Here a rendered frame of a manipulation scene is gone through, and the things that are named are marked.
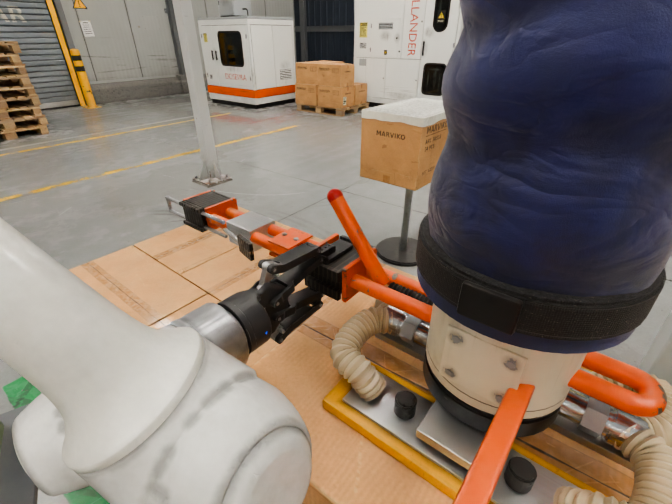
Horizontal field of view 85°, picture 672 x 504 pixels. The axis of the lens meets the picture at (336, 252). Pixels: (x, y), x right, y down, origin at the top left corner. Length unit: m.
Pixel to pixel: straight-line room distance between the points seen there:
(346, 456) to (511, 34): 0.46
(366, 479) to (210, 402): 0.29
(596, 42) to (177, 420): 0.32
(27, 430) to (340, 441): 0.32
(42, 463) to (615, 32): 0.49
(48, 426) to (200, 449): 0.19
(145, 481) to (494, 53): 0.34
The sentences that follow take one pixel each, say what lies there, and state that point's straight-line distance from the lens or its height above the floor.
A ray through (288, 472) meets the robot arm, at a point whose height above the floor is 1.17.
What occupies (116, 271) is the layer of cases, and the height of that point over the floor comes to 0.54.
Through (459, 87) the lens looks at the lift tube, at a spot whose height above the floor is 1.36.
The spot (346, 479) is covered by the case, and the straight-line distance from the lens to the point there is 0.50.
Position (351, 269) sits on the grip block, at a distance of 0.53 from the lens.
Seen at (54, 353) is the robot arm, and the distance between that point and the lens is 0.25.
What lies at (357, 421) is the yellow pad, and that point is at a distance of 0.52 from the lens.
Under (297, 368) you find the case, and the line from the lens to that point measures 0.60.
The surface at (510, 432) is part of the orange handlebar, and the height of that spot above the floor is 1.09.
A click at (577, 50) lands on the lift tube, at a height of 1.39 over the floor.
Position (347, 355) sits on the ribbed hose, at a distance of 0.51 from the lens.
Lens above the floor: 1.39
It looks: 31 degrees down
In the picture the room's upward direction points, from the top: straight up
